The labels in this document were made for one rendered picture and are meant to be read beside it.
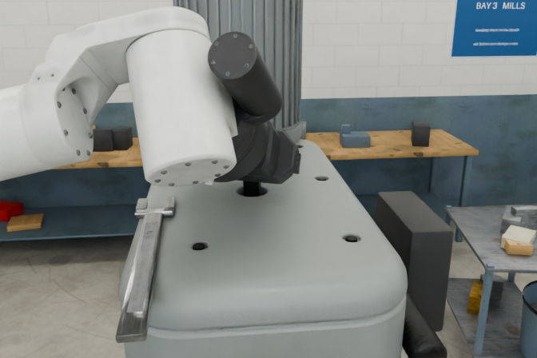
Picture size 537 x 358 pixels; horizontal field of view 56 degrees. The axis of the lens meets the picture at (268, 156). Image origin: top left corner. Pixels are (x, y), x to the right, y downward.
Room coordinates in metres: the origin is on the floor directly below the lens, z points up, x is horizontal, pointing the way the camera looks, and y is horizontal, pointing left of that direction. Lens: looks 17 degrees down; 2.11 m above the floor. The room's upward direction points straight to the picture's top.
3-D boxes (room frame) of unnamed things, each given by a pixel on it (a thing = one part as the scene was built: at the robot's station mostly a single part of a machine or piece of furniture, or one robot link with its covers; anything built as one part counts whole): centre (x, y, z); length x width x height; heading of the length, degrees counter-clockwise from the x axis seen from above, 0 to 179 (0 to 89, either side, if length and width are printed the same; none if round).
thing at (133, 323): (0.40, 0.11, 1.89); 0.24 x 0.04 x 0.01; 8
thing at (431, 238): (0.90, -0.28, 1.62); 0.20 x 0.09 x 0.21; 6
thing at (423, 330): (0.61, -0.12, 1.79); 0.45 x 0.04 x 0.04; 6
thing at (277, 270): (0.58, 0.02, 1.81); 0.47 x 0.26 x 0.16; 6
